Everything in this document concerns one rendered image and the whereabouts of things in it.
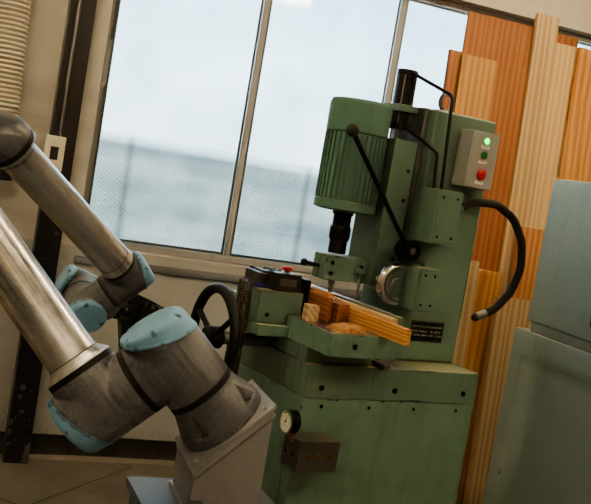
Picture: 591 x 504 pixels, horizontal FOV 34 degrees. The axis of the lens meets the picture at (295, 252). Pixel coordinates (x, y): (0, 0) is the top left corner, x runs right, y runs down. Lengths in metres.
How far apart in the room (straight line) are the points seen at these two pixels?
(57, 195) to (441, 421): 1.27
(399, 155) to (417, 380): 0.63
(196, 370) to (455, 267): 1.10
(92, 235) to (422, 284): 0.93
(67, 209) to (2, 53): 1.51
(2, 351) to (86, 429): 1.94
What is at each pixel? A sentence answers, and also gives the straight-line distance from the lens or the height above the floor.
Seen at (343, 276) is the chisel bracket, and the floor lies 1.01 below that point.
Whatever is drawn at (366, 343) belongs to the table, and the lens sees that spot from 2.47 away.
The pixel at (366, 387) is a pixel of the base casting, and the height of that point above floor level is 0.75.
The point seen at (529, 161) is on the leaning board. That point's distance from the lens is 4.46.
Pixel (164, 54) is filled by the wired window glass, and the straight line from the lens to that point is 3.99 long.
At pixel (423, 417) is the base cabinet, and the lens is 2.75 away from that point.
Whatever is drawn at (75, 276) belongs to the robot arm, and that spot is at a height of 0.93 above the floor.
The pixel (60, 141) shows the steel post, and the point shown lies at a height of 1.25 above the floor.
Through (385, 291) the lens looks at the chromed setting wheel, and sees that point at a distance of 2.68.
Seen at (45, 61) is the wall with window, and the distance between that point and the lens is 3.83.
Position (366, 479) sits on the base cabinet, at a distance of 2.70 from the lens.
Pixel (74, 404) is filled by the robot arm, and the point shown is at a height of 0.75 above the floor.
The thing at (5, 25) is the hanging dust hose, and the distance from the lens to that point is 3.64.
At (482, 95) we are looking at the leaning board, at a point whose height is 1.75.
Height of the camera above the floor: 1.27
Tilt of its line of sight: 4 degrees down
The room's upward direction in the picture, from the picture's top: 10 degrees clockwise
